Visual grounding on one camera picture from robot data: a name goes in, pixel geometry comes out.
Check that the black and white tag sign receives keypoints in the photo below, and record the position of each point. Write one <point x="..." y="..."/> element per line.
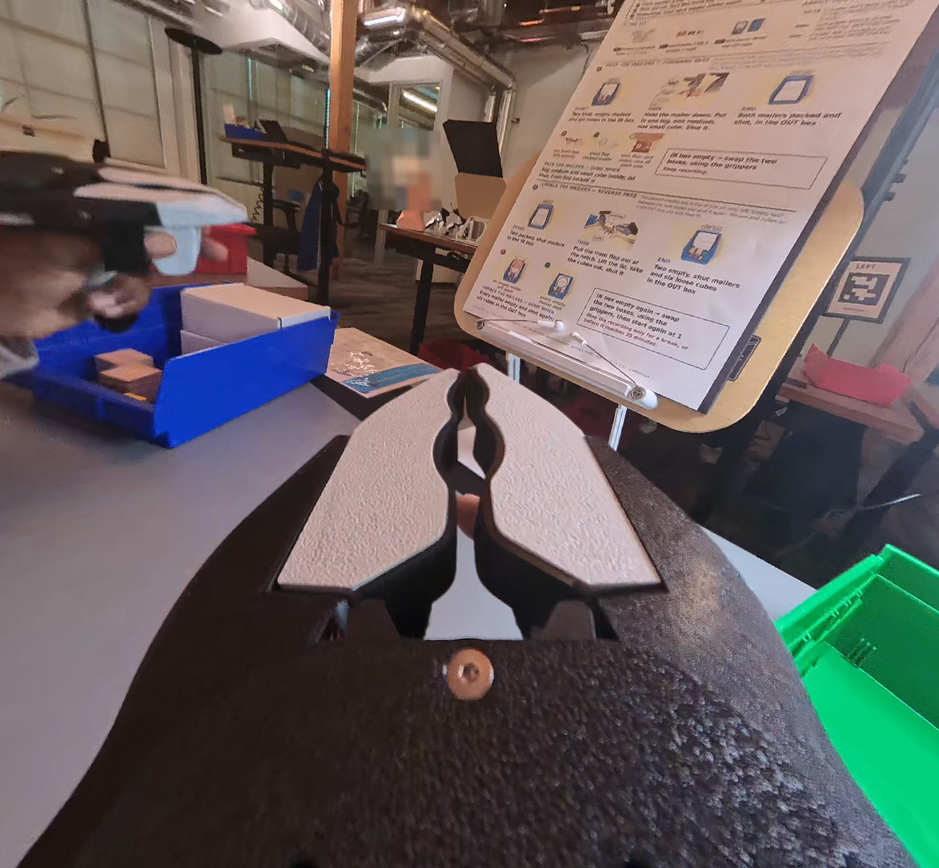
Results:
<point x="865" y="290"/>

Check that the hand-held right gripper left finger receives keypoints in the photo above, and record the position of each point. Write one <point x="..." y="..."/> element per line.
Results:
<point x="381" y="486"/>

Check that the small blue bin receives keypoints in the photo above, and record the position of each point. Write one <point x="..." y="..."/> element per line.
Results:
<point x="238" y="132"/>

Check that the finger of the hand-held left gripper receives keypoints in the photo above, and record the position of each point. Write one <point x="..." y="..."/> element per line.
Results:
<point x="158" y="174"/>
<point x="198" y="211"/>

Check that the white metal stand legs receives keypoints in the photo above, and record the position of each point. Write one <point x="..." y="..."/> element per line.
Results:
<point x="618" y="427"/>

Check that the pile of wooden cubes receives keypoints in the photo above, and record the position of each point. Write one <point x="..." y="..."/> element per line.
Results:
<point x="128" y="372"/>

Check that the person's left hand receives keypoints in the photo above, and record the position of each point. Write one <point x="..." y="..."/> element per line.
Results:
<point x="44" y="281"/>

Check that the red plastic tray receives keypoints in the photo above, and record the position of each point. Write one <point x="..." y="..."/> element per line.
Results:
<point x="855" y="376"/>

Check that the dark wooden table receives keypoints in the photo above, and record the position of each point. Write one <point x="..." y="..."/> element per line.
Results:
<point x="429" y="244"/>

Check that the printed leaflet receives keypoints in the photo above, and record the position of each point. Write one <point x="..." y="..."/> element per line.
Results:
<point x="381" y="365"/>

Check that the wooden post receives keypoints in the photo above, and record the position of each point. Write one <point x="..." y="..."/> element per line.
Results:
<point x="343" y="61"/>

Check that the green plastic bin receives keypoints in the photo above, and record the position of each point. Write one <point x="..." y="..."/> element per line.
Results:
<point x="880" y="662"/>

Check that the open cardboard box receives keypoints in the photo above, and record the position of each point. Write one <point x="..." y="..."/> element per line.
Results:
<point x="473" y="163"/>

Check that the white cardboard box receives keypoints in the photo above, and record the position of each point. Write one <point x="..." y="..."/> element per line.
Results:
<point x="213" y="341"/>
<point x="242" y="303"/>

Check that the blue plastic bin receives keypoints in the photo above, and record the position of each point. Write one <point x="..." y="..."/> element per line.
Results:
<point x="220" y="391"/>

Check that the red plastic bin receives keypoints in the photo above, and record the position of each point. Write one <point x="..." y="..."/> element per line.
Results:
<point x="451" y="354"/>
<point x="231" y="251"/>

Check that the white page holder clip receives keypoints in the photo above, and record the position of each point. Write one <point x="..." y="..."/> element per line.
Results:
<point x="557" y="350"/>

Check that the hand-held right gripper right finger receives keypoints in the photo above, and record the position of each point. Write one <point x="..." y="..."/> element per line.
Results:
<point x="565" y="501"/>

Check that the black floor lamp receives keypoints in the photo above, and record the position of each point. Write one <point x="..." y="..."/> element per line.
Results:
<point x="196" y="112"/>

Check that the printed instruction sheet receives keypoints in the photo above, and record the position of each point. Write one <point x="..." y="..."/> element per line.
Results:
<point x="697" y="149"/>

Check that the wooden side table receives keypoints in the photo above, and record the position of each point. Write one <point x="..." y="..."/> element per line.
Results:
<point x="843" y="413"/>

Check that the blue jacket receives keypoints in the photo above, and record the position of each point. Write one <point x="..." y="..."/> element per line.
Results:
<point x="312" y="222"/>

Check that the standing desk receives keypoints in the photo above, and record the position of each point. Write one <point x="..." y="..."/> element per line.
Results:
<point x="308" y="152"/>

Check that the wooden display board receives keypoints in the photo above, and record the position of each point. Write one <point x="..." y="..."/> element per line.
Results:
<point x="799" y="310"/>

